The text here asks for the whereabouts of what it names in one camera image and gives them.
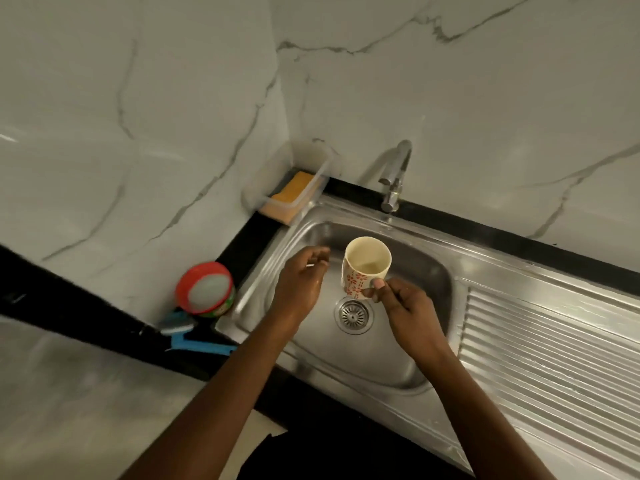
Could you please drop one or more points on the person's right forearm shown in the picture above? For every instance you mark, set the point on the person's right forearm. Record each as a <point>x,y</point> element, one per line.
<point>485,419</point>

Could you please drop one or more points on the person's black clothing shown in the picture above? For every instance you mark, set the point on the person's black clothing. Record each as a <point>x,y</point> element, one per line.
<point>310,457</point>

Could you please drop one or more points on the clear plastic container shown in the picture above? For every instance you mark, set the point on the clear plastic container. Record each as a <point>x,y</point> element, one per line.
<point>285,164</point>

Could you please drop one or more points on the cream floral mug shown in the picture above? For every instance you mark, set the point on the cream floral mug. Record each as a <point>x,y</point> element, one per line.
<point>362,264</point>

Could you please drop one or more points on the orange sponge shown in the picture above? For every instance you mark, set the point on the orange sponge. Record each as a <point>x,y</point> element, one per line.
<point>295,192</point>

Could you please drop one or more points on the person's right hand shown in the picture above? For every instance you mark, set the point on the person's right hand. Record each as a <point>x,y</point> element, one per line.
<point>412,319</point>

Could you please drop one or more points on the red round soap tub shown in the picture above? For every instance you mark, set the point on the red round soap tub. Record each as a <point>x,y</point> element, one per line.
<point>187,284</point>

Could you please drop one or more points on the round metal drain strainer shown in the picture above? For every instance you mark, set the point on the round metal drain strainer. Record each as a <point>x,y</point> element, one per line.
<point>354,314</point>

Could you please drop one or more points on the person's left forearm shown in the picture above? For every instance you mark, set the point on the person's left forearm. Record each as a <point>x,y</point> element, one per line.
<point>210,409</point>

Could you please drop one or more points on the stainless steel sink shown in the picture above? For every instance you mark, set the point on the stainless steel sink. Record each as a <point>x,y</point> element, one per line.
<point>475,344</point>

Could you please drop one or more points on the blue brush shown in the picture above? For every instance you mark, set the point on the blue brush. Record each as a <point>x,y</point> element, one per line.
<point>185,334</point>

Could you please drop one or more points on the person's left hand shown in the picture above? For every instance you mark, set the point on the person's left hand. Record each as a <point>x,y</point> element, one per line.
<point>300,287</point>

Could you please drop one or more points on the grey metal appliance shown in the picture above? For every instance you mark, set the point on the grey metal appliance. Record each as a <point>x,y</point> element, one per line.
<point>75,409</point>

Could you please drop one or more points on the chrome faucet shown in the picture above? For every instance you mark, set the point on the chrome faucet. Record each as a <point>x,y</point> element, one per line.
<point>397,169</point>

